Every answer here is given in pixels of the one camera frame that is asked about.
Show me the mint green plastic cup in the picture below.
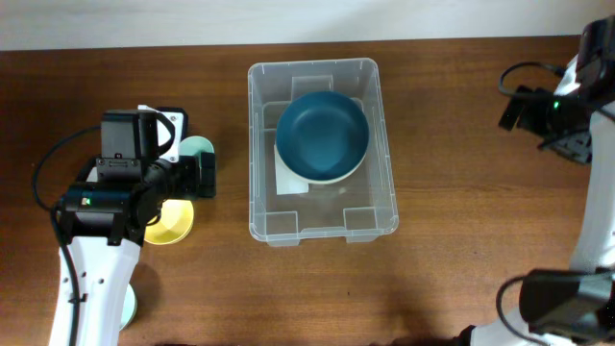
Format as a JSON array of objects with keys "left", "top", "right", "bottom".
[{"left": 179, "top": 136, "right": 215, "bottom": 158}]

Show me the clear plastic storage container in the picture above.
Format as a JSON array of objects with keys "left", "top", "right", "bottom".
[{"left": 248, "top": 58, "right": 400, "bottom": 246}]

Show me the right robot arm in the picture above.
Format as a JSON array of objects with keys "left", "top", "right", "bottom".
[{"left": 452, "top": 16, "right": 614, "bottom": 346}]

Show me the mint green small bowl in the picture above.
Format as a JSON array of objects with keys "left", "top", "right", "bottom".
[{"left": 120, "top": 284, "right": 137, "bottom": 331}]

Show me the dark blue bowl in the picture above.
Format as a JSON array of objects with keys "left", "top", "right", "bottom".
[{"left": 275, "top": 90, "right": 371, "bottom": 182}]

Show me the white label in container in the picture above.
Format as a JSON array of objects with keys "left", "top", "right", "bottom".
[{"left": 274, "top": 146, "right": 309, "bottom": 195}]

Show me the cream bowl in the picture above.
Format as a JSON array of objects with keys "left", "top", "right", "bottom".
[{"left": 275, "top": 95, "right": 370, "bottom": 185}]

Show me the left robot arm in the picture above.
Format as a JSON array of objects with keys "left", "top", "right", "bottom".
[{"left": 49, "top": 106, "right": 216, "bottom": 345}]

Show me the yellow small bowl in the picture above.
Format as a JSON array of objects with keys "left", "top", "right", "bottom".
[{"left": 144, "top": 199, "right": 194, "bottom": 245}]

